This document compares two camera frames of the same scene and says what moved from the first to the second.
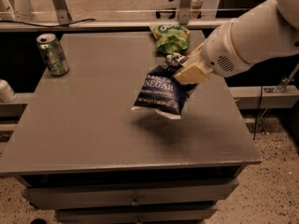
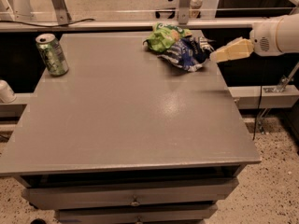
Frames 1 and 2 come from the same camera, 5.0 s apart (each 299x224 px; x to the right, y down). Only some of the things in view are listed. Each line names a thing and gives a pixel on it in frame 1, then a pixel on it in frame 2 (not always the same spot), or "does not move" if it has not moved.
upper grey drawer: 84,195 does not move
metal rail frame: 65,22 does not move
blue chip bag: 162,91 -> 190,53
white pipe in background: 196,1 does not move
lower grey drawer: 203,214 does not move
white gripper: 219,51 -> 263,40
